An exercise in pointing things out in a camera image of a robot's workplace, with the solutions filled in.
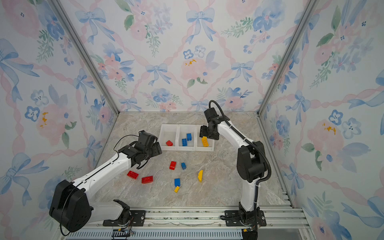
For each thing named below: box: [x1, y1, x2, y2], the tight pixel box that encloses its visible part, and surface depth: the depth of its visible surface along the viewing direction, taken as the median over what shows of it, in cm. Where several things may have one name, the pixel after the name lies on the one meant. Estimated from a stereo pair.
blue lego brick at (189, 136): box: [186, 133, 192, 141], surface depth 105 cm
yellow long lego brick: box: [201, 136, 210, 146], surface depth 102 cm
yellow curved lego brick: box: [197, 170, 204, 183], surface depth 88 cm
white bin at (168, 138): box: [158, 124, 179, 151], surface depth 102 cm
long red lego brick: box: [141, 175, 153, 184], surface depth 87 cm
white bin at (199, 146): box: [195, 124, 215, 152], surface depth 97 cm
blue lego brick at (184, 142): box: [182, 138, 188, 147], surface depth 102 cm
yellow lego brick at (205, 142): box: [202, 137, 209, 147], surface depth 102 cm
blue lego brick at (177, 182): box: [174, 178, 181, 187], surface depth 87 cm
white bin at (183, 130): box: [178, 124, 196, 151], surface depth 103 cm
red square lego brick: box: [169, 161, 177, 170], surface depth 93 cm
